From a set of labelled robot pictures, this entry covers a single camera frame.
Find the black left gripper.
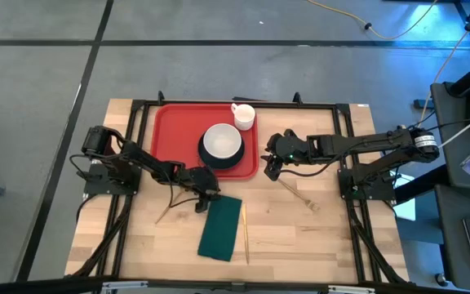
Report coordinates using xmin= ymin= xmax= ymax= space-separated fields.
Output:
xmin=177 ymin=164 xmax=223 ymax=214

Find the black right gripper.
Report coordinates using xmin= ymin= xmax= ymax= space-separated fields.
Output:
xmin=260 ymin=128 xmax=310 ymax=182

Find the dark green cloth napkin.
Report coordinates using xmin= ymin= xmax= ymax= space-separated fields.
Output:
xmin=197 ymin=194 xmax=244 ymax=263

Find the dark blue plate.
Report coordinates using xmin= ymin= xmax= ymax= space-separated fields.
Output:
xmin=197 ymin=129 xmax=246 ymax=171

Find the gold fork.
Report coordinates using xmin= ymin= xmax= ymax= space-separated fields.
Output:
xmin=277 ymin=176 xmax=321 ymax=213

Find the gold spoon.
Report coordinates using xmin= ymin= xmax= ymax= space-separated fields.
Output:
xmin=154 ymin=189 xmax=187 ymax=225

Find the white ribbed bowl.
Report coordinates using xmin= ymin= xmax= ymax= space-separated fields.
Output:
xmin=202 ymin=122 xmax=243 ymax=160

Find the white mug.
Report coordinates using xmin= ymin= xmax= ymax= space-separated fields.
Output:
xmin=230 ymin=102 xmax=257 ymax=132

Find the red plastic tray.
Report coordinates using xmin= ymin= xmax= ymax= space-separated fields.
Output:
xmin=149 ymin=102 xmax=260 ymax=181

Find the black desk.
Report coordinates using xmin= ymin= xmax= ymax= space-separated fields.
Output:
xmin=434 ymin=183 xmax=470 ymax=292
xmin=429 ymin=81 xmax=470 ymax=192

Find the white rod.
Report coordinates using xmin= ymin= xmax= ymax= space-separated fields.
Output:
xmin=437 ymin=105 xmax=470 ymax=149

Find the black rig crossbar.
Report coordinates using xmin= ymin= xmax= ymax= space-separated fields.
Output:
xmin=0 ymin=276 xmax=470 ymax=294

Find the black aluminium table frame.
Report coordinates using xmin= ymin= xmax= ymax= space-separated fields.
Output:
xmin=69 ymin=90 xmax=410 ymax=287

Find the silver bracket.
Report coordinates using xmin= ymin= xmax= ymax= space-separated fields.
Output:
xmin=100 ymin=280 xmax=149 ymax=294
xmin=327 ymin=284 xmax=377 ymax=294

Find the yellow floor cable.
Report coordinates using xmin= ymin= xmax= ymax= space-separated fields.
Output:
xmin=306 ymin=0 xmax=440 ymax=42

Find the tan floor cable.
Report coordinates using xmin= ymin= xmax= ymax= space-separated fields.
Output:
xmin=418 ymin=2 xmax=470 ymax=127

